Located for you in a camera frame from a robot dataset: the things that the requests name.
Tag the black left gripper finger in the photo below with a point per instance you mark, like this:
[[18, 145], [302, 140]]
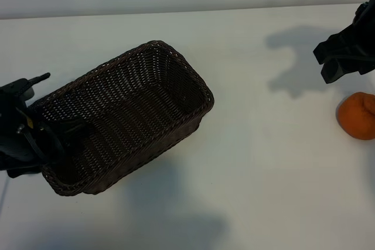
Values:
[[74, 133]]

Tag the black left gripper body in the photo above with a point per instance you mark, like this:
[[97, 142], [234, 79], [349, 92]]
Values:
[[17, 138]]

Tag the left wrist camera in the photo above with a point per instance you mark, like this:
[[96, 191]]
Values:
[[14, 90]]

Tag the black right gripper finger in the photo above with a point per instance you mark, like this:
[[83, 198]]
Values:
[[334, 70], [328, 49]]

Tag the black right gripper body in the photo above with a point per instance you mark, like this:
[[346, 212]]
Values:
[[361, 42]]

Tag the orange fruit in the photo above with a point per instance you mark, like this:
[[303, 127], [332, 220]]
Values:
[[354, 118]]

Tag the dark brown wicker basket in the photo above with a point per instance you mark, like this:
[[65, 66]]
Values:
[[132, 100]]

